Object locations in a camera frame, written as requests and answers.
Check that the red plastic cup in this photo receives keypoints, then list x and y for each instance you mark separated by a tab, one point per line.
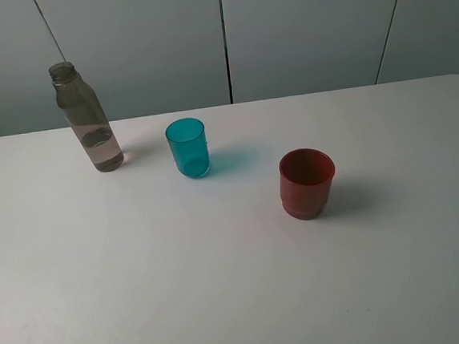
305	182

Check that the teal translucent plastic cup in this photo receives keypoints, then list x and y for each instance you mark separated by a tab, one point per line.
187	141

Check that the clear plastic water bottle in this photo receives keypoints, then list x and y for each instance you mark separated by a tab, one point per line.
84	113

